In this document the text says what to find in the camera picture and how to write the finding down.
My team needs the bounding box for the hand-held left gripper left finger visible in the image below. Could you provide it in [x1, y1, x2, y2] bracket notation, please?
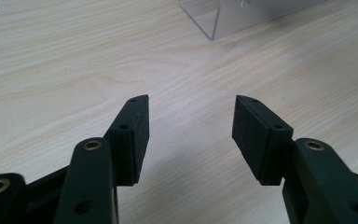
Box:
[103, 94, 150, 187]

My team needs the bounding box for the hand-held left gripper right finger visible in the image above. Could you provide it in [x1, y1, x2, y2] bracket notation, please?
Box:
[231, 94, 295, 187]

